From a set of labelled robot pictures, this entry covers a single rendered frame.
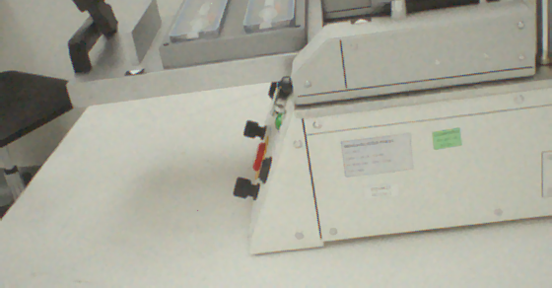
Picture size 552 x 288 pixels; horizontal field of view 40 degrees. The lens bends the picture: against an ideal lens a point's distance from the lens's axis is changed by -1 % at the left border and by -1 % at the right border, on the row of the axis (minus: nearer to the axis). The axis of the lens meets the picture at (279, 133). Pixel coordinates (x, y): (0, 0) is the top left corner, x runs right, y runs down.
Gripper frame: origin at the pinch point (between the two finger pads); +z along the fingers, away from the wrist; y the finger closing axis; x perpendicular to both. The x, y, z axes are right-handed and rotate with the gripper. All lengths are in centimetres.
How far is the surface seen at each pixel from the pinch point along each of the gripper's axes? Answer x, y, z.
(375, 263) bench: 20.9, -18.4, 36.3
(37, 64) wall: -147, 87, 26
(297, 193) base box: 17.2, -14.0, 26.3
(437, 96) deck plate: 17.7, -32.4, 22.6
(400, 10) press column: 13.6, -32.9, 14.0
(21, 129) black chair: -99, 79, 32
